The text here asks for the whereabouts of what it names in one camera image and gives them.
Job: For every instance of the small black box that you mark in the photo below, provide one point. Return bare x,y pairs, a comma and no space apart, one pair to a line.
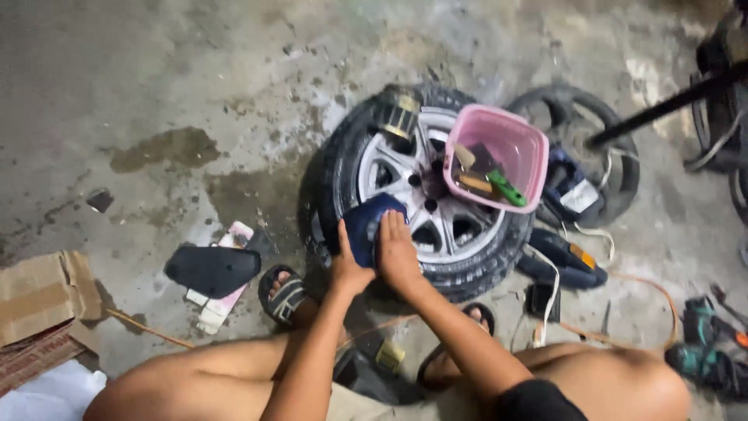
539,301

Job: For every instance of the black plastic panel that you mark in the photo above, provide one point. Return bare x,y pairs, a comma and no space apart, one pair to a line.
213,270

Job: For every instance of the thin wooden stick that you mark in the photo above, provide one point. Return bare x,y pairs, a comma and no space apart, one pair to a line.
149,330

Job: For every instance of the white and pink carton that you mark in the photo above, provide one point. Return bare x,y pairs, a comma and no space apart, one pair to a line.
219,310

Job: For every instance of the person's right sandal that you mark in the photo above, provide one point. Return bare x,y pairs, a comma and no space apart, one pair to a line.
429,365

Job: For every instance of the black and gold can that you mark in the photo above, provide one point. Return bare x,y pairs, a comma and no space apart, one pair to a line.
398,114

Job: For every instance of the small yellow packet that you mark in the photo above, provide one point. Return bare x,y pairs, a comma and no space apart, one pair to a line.
390,355

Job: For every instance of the car wheel with silver rim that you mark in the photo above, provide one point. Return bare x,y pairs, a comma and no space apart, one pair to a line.
461,257

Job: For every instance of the dark blue cloth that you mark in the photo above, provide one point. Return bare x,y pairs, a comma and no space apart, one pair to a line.
365,225

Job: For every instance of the pink plastic basket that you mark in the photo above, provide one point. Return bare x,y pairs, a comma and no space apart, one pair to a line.
514,143

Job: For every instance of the small dark stone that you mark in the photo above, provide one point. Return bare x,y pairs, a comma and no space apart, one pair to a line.
100,200

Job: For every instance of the person's left sandal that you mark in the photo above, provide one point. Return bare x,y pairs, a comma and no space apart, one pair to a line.
286,298

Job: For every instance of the person's right leg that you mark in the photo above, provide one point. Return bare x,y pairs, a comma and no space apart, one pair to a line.
608,380

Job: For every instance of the blue power tool white label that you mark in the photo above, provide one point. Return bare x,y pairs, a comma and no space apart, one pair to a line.
570,187

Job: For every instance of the brown cardboard box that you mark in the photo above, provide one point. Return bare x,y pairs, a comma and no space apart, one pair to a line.
41,298

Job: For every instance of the dark blue tool orange label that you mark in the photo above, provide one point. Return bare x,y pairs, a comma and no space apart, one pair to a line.
561,260

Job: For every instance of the person's right hand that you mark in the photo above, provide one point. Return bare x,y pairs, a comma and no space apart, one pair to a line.
400,257

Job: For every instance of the white plastic bag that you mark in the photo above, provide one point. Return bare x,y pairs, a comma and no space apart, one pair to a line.
49,394

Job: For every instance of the black plastic container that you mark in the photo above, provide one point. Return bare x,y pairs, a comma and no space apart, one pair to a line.
365,380

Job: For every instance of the person's left leg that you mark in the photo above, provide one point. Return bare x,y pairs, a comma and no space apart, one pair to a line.
198,380

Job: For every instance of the person's sandal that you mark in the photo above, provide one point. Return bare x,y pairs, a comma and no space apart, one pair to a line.
286,298
429,365

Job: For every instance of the person's right fingers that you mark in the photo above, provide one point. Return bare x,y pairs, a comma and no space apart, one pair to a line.
394,228

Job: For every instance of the black metal bar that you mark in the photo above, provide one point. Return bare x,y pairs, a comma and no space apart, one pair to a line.
666,105

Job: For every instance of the person's left hand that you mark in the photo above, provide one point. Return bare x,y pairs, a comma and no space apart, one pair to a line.
349,270

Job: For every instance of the wooden brush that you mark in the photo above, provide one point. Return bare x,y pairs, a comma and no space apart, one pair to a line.
472,172

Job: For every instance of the person's leg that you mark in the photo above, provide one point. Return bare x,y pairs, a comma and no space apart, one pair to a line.
198,380
608,380

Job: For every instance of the black spoked wheel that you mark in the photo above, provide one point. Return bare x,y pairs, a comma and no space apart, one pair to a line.
619,169

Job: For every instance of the person's black shorts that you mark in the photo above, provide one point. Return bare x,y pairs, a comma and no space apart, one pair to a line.
535,403

